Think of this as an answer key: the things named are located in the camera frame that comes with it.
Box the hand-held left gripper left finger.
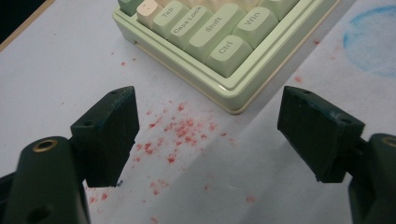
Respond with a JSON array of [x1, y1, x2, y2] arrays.
[[70, 86, 140, 189]]

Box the green and cream keyboard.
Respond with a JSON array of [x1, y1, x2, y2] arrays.
[[112, 0, 339, 115]]

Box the white board sheet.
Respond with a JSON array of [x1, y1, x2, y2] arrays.
[[0, 0, 396, 224]]

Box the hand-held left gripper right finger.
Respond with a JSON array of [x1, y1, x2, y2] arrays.
[[277, 86, 365, 184]]

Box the wooden table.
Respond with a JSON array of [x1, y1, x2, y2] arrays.
[[0, 0, 57, 52]]

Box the scattered red crumbs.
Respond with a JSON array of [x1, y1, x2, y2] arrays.
[[87, 38, 321, 224]]

